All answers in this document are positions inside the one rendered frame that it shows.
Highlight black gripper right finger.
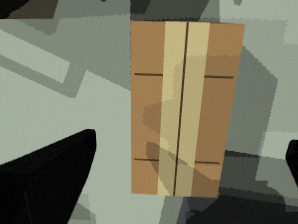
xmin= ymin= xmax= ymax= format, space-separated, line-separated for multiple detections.
xmin=285 ymin=140 xmax=298 ymax=187

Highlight brown cardboard box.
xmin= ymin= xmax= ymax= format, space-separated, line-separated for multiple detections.
xmin=131 ymin=21 xmax=245 ymax=198

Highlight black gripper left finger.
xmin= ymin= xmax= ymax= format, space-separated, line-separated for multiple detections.
xmin=0 ymin=129 xmax=97 ymax=224

